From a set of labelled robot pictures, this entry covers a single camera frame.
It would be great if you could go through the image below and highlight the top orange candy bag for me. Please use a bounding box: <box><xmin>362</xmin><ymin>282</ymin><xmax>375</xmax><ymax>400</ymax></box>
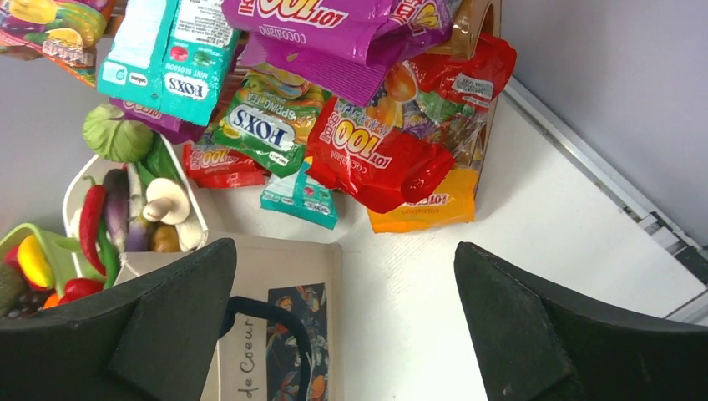
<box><xmin>1</xmin><ymin>0</ymin><xmax>118</xmax><ymax>88</ymax></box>

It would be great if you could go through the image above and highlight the white mushroom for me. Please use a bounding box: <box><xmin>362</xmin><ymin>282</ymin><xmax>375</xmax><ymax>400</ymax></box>
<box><xmin>142</xmin><ymin>178</ymin><xmax>191</xmax><ymax>226</ymax></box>

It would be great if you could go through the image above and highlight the green candy bag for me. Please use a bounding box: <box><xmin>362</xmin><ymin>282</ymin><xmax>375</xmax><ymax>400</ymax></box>
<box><xmin>213</xmin><ymin>63</ymin><xmax>331</xmax><ymax>178</ymax></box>

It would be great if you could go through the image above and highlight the large purple snack bag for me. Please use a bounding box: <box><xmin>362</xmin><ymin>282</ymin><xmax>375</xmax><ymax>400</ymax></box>
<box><xmin>222</xmin><ymin>0</ymin><xmax>460</xmax><ymax>106</ymax></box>

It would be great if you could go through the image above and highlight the red snack bag right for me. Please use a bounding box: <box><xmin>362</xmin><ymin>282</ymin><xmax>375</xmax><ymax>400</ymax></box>
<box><xmin>306</xmin><ymin>34</ymin><xmax>518</xmax><ymax>213</ymax></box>

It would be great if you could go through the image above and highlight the wooden display rack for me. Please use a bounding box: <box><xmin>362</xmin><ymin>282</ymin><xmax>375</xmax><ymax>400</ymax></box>
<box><xmin>104</xmin><ymin>0</ymin><xmax>503</xmax><ymax>195</ymax></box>

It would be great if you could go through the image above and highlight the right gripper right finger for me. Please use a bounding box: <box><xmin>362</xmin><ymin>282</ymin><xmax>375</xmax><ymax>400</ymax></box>
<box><xmin>454</xmin><ymin>242</ymin><xmax>707</xmax><ymax>400</ymax></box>

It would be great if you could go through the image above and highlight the green cabbage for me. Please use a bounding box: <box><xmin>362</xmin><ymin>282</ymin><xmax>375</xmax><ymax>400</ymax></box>
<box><xmin>82</xmin><ymin>104</ymin><xmax>154</xmax><ymax>163</ymax></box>

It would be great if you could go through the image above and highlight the red snack bag left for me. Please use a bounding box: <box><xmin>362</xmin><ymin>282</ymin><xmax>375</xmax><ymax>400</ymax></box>
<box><xmin>181</xmin><ymin>128</ymin><xmax>271</xmax><ymax>190</ymax></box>

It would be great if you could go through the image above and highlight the white vegetable tray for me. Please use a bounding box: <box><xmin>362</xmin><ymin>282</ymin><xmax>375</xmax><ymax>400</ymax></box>
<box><xmin>62</xmin><ymin>135</ymin><xmax>223</xmax><ymax>252</ymax></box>

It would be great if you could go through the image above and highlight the purple eggplant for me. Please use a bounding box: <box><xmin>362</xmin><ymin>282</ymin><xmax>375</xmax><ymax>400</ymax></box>
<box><xmin>103</xmin><ymin>169</ymin><xmax>130</xmax><ymax>253</ymax></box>

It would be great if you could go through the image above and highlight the teal snack bag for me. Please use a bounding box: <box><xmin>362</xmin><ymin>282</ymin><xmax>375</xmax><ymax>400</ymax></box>
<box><xmin>260</xmin><ymin>157</ymin><xmax>339</xmax><ymax>230</ymax></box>
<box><xmin>97</xmin><ymin>0</ymin><xmax>240</xmax><ymax>126</ymax></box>

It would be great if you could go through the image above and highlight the green fruit tray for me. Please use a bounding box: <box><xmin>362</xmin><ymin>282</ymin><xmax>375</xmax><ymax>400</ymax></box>
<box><xmin>1</xmin><ymin>223</ymin><xmax>80</xmax><ymax>297</ymax></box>

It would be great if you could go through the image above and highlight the red snack bag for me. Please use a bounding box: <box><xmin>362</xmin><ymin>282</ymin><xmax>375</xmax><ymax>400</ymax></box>
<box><xmin>306</xmin><ymin>34</ymin><xmax>518</xmax><ymax>213</ymax></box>
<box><xmin>181</xmin><ymin>128</ymin><xmax>271</xmax><ymax>190</ymax></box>

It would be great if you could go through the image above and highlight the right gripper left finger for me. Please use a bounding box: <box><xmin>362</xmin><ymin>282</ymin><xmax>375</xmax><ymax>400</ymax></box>
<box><xmin>1</xmin><ymin>239</ymin><xmax>237</xmax><ymax>400</ymax></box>

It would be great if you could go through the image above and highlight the orange candy bag lower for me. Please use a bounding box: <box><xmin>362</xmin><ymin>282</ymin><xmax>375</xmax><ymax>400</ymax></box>
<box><xmin>367</xmin><ymin>168</ymin><xmax>480</xmax><ymax>233</ymax></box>

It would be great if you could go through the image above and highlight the red chili pepper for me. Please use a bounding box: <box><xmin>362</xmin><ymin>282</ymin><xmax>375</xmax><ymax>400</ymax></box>
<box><xmin>78</xmin><ymin>175</ymin><xmax>106</xmax><ymax>277</ymax></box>

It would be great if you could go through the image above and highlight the orange candy bag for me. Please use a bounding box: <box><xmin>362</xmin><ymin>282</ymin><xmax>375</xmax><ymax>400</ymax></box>
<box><xmin>367</xmin><ymin>168</ymin><xmax>480</xmax><ymax>233</ymax></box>
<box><xmin>1</xmin><ymin>0</ymin><xmax>118</xmax><ymax>88</ymax></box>

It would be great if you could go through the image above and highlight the red bell pepper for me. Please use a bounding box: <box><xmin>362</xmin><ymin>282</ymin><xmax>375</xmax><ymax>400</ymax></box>
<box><xmin>58</xmin><ymin>277</ymin><xmax>104</xmax><ymax>305</ymax></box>

